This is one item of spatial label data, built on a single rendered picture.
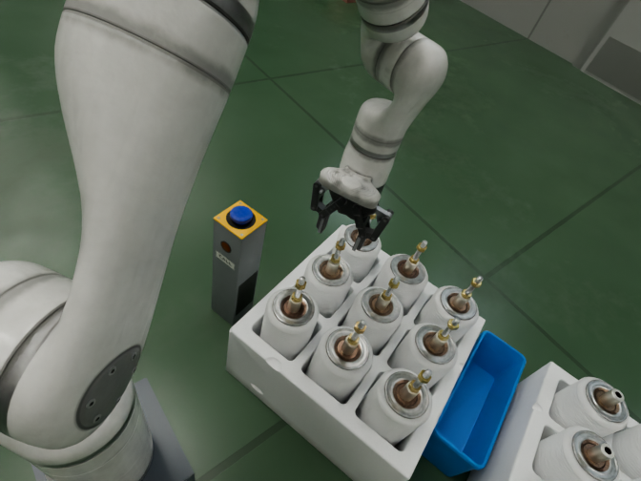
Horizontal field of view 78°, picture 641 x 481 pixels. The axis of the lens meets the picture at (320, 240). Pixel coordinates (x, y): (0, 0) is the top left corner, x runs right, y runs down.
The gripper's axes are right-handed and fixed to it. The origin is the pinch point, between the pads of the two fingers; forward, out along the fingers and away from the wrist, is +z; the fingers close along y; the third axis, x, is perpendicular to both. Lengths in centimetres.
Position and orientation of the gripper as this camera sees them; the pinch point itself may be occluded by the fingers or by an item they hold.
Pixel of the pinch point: (340, 234)
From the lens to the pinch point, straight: 70.9
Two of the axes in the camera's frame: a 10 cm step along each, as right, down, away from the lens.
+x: -4.4, 6.0, -6.7
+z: -2.1, 6.6, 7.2
